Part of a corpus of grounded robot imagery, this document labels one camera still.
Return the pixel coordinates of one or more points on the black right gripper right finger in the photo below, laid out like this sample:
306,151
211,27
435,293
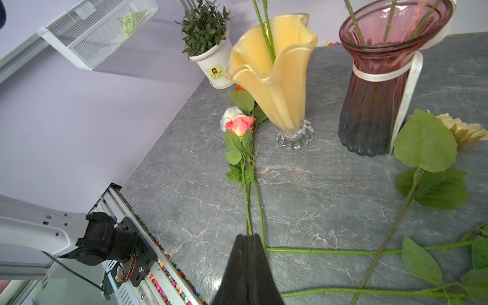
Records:
262,288

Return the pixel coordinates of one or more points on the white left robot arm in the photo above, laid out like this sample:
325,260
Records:
89,238

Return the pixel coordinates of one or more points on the pink rose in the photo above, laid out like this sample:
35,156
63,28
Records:
307,276
238,140

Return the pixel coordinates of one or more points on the yellow ruffled glass vase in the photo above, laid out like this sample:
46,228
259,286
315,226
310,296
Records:
278,86

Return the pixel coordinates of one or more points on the orange yellow rose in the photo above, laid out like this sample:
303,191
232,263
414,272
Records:
265,25

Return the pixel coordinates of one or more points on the white wire side basket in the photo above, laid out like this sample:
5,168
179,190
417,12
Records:
91,31

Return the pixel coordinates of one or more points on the cream sunflower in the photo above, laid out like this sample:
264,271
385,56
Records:
429,145

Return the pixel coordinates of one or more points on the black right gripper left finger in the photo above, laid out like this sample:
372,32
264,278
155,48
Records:
233,289

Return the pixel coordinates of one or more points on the potted green plant white pot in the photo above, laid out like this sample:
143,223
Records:
207,39

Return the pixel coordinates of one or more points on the white rose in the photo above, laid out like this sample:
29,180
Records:
245,105

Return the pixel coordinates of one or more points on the dark red glass vase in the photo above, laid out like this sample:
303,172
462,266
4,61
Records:
385,40

